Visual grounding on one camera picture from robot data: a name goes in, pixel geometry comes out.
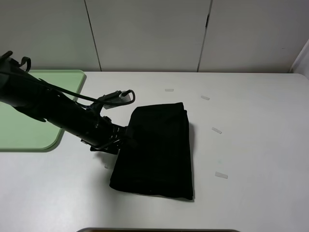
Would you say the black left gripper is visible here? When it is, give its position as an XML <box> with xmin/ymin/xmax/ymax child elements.
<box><xmin>81</xmin><ymin>117</ymin><xmax>127</xmax><ymax>155</ymax></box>

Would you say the black short sleeve t-shirt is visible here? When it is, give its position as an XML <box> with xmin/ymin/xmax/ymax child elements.
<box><xmin>110</xmin><ymin>102</ymin><xmax>194</xmax><ymax>201</ymax></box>

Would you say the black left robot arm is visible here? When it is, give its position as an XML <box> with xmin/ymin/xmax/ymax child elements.
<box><xmin>0</xmin><ymin>51</ymin><xmax>136</xmax><ymax>155</ymax></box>

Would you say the green plastic tray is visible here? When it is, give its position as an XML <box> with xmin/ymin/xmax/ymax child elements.
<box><xmin>0</xmin><ymin>70</ymin><xmax>86</xmax><ymax>152</ymax></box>

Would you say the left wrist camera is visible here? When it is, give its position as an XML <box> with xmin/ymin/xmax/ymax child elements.
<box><xmin>98</xmin><ymin>90</ymin><xmax>131</xmax><ymax>105</ymax></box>

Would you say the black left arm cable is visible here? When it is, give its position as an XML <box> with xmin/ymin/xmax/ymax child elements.
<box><xmin>0</xmin><ymin>70</ymin><xmax>136</xmax><ymax>106</ymax></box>

